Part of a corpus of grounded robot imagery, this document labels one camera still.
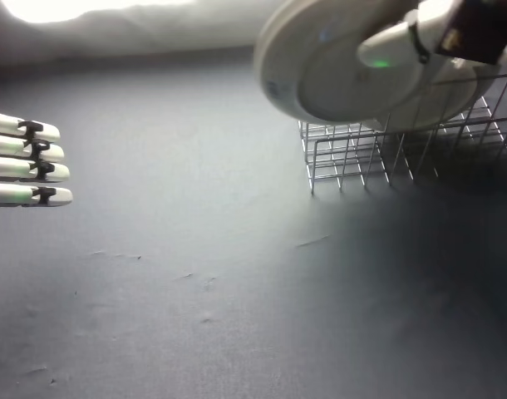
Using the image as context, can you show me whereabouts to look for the white sheet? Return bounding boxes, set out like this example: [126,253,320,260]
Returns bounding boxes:
[0,0,288,67]

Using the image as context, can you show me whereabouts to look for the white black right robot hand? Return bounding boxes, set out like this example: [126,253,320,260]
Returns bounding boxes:
[356,0,462,72]

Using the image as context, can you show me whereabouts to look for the metal wire dish rack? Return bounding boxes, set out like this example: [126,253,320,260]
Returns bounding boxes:
[297,39,507,196]

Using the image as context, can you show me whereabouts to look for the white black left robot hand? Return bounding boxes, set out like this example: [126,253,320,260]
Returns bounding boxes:
[0,111,75,209]

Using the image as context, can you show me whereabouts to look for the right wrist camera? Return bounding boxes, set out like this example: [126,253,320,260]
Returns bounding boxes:
[434,0,507,67]

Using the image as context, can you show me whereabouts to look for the grey table cloth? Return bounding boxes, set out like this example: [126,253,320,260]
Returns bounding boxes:
[0,45,507,399]

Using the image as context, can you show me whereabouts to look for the white round plate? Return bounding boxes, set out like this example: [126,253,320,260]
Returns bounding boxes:
[253,0,429,125]
[359,53,494,131]

